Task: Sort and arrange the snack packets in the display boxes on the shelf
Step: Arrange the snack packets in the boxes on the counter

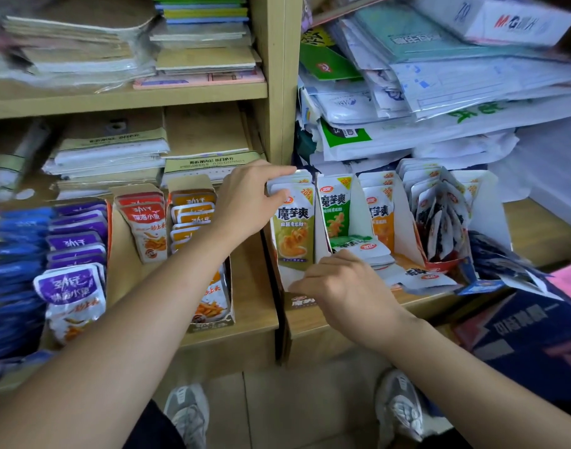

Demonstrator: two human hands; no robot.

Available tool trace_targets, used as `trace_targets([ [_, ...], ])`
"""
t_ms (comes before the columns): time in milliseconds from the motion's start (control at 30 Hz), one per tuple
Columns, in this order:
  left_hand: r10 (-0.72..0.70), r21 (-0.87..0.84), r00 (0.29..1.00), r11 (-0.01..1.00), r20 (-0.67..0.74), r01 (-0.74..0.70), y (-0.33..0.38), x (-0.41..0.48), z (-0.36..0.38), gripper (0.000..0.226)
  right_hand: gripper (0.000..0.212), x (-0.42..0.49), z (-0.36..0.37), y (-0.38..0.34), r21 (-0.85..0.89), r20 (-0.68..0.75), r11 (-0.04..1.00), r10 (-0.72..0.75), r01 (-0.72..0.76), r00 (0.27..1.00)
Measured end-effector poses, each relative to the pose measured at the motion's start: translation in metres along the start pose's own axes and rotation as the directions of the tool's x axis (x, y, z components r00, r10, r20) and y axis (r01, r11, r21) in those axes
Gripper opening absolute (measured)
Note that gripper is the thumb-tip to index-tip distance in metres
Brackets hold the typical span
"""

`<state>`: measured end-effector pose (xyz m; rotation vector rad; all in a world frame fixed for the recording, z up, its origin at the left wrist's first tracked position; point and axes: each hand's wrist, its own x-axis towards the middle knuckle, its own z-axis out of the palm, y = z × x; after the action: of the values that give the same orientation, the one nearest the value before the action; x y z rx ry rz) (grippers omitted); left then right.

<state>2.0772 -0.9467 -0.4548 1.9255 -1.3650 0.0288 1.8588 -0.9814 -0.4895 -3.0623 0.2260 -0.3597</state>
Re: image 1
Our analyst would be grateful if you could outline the person's grey left shoe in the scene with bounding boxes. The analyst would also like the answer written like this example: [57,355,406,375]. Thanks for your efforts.
[163,383,210,449]

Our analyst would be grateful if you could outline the person's left forearm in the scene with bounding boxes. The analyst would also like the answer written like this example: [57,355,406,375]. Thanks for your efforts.
[0,229,249,449]

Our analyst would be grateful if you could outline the fan of dark snack packets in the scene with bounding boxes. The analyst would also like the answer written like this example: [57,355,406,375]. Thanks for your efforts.
[397,158,482,273]

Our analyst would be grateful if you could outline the row of small orange packets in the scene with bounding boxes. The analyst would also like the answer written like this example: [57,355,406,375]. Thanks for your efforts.
[168,191,219,254]

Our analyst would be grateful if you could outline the dark blue cardboard box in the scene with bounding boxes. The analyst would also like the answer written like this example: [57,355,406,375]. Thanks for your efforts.
[453,275,571,408]

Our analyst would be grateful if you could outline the person's grey right shoe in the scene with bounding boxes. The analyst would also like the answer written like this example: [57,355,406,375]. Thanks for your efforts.
[374,368,427,449]

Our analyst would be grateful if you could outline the bright green snack packet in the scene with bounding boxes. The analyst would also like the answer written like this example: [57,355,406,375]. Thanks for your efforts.
[317,175,355,240]

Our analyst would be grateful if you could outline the white lying snack packet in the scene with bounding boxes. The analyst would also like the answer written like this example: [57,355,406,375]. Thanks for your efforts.
[374,263,460,296]

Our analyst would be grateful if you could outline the person's right hand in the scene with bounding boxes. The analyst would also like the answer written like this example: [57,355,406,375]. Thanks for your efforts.
[288,250,410,350]

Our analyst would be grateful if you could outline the olive green snack packet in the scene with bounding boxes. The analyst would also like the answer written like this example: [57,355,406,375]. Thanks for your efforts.
[269,182,317,273]

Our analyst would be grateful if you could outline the person's grey shoe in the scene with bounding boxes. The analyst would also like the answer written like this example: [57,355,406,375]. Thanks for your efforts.
[163,383,210,449]
[374,368,427,449]

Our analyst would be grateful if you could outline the pile of dark blue wrappers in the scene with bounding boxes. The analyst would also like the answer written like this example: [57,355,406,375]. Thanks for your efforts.
[457,231,550,296]

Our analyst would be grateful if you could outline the row of purple packets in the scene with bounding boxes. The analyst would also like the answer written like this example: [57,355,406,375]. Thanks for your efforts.
[33,200,109,347]

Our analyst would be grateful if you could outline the green plastic bag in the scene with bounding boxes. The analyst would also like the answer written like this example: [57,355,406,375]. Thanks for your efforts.
[298,27,364,83]

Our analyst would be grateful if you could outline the tall white display box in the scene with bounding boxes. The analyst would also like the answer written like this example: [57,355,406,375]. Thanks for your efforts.
[449,170,514,258]

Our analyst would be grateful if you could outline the person's left hand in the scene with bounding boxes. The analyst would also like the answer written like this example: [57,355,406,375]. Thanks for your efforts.
[210,160,298,249]

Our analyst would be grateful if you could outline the wooden shelf unit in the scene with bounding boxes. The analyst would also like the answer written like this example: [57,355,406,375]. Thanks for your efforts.
[0,0,306,398]

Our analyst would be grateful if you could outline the brown paper envelope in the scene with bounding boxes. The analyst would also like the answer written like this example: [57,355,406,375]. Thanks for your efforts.
[163,104,252,158]

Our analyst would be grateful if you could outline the wooden counter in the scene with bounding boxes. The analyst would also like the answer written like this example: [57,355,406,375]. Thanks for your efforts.
[280,196,571,366]

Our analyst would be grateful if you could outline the pile of white plastic bags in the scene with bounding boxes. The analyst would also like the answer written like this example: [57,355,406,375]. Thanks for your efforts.
[294,3,571,175]

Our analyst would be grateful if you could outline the orange snack packet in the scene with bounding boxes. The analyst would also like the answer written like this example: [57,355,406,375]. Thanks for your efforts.
[360,172,397,254]

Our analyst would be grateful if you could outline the orange printed display box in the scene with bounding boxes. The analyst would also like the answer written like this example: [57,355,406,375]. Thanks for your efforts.
[166,175,236,334]

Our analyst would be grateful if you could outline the grey wrapped paper bundle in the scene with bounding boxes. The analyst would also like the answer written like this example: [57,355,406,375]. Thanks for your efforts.
[0,119,53,204]

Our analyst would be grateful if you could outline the stack of colourful notebooks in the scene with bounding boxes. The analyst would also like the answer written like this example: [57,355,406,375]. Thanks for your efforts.
[150,0,251,43]

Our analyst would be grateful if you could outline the stack of brown notebooks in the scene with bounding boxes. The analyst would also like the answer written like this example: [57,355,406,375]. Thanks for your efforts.
[2,0,159,87]

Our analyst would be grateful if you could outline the stack of blue packets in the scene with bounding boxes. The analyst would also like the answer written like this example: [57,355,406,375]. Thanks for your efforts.
[0,207,58,366]

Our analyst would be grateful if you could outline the person's right forearm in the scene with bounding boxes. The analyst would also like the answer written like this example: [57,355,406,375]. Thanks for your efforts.
[383,318,571,424]

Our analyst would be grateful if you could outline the white box with red label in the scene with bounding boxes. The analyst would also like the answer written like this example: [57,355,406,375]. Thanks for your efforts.
[406,0,571,48]

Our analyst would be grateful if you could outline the pink paper sheet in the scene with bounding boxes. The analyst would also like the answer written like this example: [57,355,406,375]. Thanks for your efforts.
[546,259,571,306]

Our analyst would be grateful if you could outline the white and green lying packet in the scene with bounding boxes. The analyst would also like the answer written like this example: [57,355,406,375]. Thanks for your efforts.
[330,235,397,270]

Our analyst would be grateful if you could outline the stack of white paper pads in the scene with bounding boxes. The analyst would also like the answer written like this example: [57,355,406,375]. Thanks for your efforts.
[41,128,172,198]

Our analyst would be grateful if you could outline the person's black trousers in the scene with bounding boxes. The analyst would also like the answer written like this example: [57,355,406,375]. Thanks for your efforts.
[123,399,571,449]

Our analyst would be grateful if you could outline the pale green paper pad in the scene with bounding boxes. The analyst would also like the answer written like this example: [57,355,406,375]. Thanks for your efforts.
[160,151,266,188]

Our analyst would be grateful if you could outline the pink notebook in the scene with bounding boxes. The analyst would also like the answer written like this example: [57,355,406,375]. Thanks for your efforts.
[133,67,266,91]

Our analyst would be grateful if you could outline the row of red packets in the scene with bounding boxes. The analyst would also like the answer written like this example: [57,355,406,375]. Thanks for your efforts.
[114,191,169,265]

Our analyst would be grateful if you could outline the stack of beige notebooks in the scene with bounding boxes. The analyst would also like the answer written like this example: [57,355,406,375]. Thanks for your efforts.
[154,45,264,76]

